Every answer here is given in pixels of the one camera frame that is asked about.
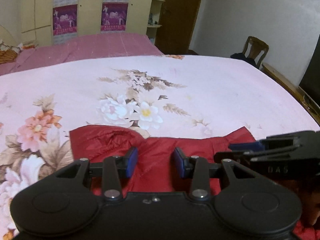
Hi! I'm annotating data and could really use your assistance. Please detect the red puffer jacket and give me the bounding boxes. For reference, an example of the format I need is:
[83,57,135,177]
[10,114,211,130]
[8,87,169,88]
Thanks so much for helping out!
[69,125,319,239]

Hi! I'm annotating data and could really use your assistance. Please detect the wooden tv cabinet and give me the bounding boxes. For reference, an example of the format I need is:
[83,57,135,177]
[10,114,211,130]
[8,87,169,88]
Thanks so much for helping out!
[261,63,319,125]

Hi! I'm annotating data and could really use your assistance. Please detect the white floral bed sheet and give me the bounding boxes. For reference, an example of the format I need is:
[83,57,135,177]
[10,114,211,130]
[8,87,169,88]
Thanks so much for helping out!
[1,56,319,239]

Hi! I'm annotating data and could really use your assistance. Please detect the dark television screen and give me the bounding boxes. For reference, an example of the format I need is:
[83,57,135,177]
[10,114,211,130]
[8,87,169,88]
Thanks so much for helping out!
[299,40,320,106]

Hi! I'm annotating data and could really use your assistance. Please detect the black bag on chair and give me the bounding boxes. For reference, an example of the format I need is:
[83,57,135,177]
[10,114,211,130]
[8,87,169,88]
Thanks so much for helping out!
[231,53,257,67]

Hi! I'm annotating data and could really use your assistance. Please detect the wooden chair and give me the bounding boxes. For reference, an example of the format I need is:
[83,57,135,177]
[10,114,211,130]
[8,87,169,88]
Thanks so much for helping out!
[242,36,269,68]

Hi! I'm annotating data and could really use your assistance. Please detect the pink checked bed cover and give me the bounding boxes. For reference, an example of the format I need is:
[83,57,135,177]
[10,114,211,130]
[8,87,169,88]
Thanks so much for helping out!
[1,33,163,75]

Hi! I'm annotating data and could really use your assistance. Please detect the lower right purple poster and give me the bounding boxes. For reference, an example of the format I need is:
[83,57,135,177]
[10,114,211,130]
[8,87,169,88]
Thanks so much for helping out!
[100,2,128,33]

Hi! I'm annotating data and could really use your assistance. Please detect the brown wooden door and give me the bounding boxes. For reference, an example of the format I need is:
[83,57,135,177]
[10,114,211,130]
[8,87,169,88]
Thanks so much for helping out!
[155,0,201,55]

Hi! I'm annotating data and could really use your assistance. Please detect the lower left purple poster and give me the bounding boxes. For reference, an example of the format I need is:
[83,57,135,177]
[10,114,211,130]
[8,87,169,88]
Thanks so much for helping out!
[53,4,78,36]

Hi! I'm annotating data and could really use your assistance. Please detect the orange striped folded cloth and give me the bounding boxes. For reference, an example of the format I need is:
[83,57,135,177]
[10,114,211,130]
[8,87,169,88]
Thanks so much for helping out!
[0,49,18,64]

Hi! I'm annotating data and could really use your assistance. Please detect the floral pillow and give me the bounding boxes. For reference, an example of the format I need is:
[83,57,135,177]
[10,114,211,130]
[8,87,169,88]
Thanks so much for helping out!
[0,40,23,54]

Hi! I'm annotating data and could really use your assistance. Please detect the yellow wardrobe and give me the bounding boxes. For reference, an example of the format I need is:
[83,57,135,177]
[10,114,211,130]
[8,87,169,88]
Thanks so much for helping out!
[21,0,164,46]

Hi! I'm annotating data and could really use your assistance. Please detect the cream round headboard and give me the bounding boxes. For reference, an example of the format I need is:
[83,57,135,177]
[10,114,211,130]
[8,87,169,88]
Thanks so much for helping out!
[0,25,18,46]

